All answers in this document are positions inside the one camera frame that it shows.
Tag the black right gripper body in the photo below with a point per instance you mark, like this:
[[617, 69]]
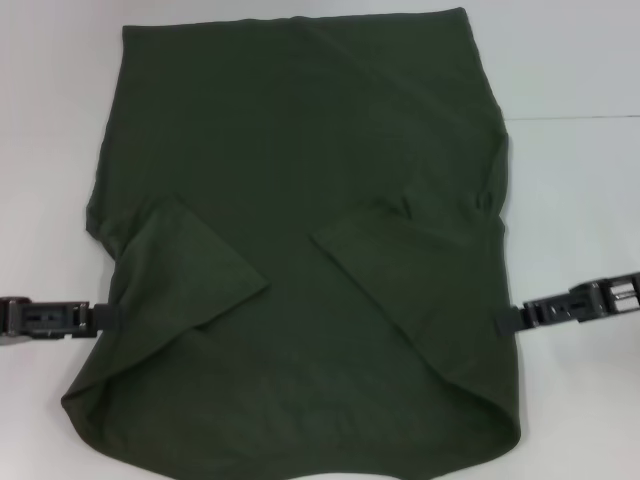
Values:
[[625, 295]]

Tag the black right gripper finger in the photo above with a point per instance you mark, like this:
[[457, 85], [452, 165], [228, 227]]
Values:
[[555, 310]]

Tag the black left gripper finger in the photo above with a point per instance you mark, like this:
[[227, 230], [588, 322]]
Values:
[[65, 320]]

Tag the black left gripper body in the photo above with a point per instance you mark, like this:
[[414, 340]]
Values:
[[11, 320]]

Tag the dark green shirt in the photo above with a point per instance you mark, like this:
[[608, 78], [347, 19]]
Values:
[[300, 200]]

